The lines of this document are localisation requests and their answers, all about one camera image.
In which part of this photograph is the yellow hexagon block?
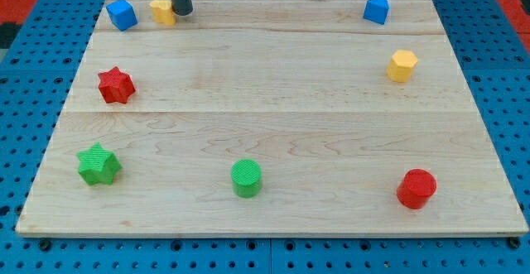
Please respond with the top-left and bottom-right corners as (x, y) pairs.
(386, 50), (418, 83)

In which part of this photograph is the light wooden board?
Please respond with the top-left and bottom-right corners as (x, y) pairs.
(16, 0), (528, 238)

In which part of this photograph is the red star block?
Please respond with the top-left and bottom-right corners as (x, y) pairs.
(98, 66), (136, 103)

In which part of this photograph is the green star block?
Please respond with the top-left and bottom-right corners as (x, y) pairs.
(76, 142), (122, 185)

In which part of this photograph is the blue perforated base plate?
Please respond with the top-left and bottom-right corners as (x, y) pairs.
(1, 0), (529, 273)

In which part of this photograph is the yellow heart block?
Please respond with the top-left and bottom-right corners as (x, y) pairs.
(149, 0), (176, 26)

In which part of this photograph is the green cylinder block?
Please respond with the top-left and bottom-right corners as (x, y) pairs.
(230, 159), (262, 198)

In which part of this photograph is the red cylinder block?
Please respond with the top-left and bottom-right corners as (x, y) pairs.
(397, 168), (437, 209)

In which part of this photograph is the blue cube block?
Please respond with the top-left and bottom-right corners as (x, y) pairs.
(106, 0), (137, 31)

